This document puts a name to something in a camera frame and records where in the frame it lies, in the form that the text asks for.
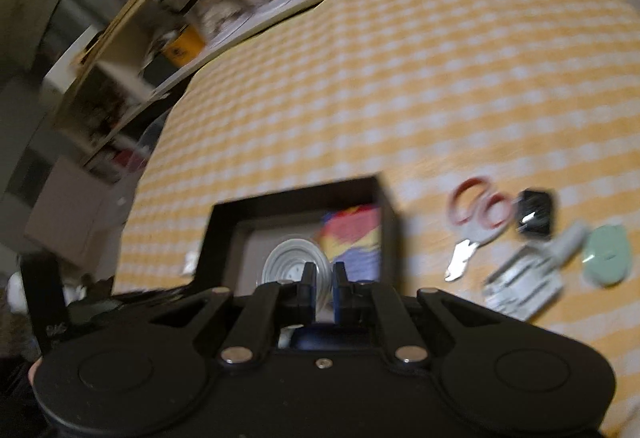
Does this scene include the clear round lid container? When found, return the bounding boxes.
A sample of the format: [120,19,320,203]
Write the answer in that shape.
[261,237,334,295]

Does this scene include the pale green round case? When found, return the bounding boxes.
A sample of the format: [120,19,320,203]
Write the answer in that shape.
[581,223,631,289]

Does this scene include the brown cardboard box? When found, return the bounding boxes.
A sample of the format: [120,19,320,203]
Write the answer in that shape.
[23,156,114,267]

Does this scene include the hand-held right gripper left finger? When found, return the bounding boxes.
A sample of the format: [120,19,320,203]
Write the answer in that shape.
[149,262,318,365]

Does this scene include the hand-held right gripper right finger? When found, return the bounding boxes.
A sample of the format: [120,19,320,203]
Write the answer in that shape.
[333,262,502,365]

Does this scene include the grey plastic cylinder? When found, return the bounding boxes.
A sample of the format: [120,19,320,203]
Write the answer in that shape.
[549,222,589,265]

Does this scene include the yellow cartoon box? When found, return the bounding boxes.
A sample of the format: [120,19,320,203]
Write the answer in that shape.
[161,24,207,67]

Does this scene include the yellow checked cloth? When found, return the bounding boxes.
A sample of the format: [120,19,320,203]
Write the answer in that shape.
[111,0,640,421]

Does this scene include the grey plastic compartment tray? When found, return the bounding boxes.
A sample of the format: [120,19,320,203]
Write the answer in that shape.
[481,238,566,322]

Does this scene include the colourful patterned card box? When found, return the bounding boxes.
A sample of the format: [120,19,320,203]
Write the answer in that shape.
[319,205,384,279]

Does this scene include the long wooden shelf unit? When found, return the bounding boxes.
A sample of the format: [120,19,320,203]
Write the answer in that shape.
[49,0,603,169]

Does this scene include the black key fob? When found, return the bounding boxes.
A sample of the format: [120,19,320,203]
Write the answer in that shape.
[514,188,556,239]

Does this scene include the black box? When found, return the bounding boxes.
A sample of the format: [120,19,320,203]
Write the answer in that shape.
[199,172,404,315]

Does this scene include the red handled scissors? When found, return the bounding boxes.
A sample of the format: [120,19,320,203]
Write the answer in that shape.
[443,176,514,282]

